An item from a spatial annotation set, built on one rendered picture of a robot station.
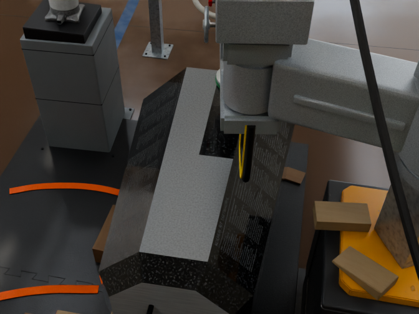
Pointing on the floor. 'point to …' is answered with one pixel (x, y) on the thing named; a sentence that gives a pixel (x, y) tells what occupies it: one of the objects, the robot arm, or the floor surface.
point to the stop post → (156, 33)
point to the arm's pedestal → (78, 88)
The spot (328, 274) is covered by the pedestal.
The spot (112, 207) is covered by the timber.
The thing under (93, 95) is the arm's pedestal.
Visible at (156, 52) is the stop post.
